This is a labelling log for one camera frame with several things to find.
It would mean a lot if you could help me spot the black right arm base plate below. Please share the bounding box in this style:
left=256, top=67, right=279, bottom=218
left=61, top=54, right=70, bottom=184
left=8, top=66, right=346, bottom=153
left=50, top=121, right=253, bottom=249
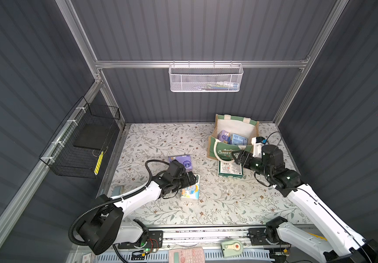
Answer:
left=247, top=227, right=286, bottom=245

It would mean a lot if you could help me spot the light blue tissue pack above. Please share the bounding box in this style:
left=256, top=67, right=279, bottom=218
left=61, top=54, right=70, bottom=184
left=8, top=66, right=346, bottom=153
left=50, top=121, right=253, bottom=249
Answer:
left=231, top=134, right=248, bottom=146

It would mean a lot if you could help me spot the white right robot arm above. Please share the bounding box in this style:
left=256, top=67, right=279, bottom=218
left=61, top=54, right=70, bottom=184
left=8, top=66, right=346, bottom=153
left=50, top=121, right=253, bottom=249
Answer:
left=231, top=144, right=378, bottom=263

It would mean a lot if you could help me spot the cartoon printed tissue pack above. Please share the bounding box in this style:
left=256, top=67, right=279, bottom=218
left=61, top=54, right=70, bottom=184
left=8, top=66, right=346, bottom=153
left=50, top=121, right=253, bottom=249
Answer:
left=181, top=175, right=200, bottom=202

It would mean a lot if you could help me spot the black corrugated cable hose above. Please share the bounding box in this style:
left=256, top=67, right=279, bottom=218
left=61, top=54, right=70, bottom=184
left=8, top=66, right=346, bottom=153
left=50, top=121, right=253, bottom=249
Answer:
left=68, top=159, right=171, bottom=247

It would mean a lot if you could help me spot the purple toy camera front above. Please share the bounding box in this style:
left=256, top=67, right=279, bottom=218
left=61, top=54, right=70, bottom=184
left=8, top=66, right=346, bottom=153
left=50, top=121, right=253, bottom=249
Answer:
left=217, top=130, right=232, bottom=144

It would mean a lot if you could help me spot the teal stapler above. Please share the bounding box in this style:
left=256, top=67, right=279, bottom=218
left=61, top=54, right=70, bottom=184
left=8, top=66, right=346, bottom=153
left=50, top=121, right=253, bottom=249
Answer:
left=111, top=185, right=125, bottom=197

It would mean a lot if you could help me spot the purple toy camera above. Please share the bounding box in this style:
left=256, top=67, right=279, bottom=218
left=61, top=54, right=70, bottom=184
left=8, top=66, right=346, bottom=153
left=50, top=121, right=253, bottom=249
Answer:
left=217, top=130, right=232, bottom=144
left=168, top=155, right=193, bottom=172

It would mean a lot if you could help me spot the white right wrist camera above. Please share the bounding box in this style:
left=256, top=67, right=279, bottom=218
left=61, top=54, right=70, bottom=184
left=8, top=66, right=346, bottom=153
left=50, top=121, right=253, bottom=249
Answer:
left=251, top=137, right=266, bottom=157

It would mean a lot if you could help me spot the green white box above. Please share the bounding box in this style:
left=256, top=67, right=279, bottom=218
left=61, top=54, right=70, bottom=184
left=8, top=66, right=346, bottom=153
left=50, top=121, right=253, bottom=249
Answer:
left=217, top=161, right=244, bottom=178

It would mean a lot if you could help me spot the green tape dispenser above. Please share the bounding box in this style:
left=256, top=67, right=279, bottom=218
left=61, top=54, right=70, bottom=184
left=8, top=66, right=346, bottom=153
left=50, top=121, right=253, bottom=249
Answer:
left=221, top=240, right=243, bottom=258

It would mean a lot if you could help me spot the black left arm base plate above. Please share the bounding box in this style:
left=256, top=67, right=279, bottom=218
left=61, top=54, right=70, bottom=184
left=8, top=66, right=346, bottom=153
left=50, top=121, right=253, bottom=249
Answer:
left=117, top=230, right=164, bottom=250

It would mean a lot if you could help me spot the floral table mat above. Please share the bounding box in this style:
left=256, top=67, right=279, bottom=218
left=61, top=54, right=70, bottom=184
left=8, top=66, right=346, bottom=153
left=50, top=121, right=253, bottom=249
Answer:
left=109, top=123, right=310, bottom=225

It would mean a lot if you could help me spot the black wire wall basket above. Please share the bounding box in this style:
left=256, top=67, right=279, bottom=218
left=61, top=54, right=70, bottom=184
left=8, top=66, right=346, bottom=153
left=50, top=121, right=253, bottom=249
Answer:
left=40, top=98, right=122, bottom=179

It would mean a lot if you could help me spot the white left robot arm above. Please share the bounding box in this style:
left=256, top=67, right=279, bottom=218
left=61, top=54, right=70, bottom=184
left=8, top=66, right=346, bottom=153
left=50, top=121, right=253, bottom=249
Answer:
left=68, top=160, right=197, bottom=255

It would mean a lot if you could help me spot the pink calculator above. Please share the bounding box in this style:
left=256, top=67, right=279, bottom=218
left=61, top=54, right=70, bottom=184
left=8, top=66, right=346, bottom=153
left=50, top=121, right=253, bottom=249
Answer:
left=168, top=247, right=205, bottom=263

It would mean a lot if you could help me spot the white wire wall basket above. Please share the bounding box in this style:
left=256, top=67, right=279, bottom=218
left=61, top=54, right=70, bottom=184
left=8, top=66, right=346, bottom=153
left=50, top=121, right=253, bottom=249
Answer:
left=168, top=63, right=244, bottom=93

